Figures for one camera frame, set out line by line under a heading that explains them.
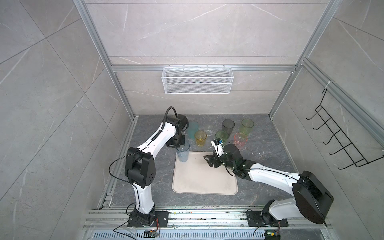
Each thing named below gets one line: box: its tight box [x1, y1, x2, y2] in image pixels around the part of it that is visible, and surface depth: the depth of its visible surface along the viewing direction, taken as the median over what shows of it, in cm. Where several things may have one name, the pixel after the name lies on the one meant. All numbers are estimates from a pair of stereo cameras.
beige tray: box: [172, 152, 238, 195], surface depth 86 cm
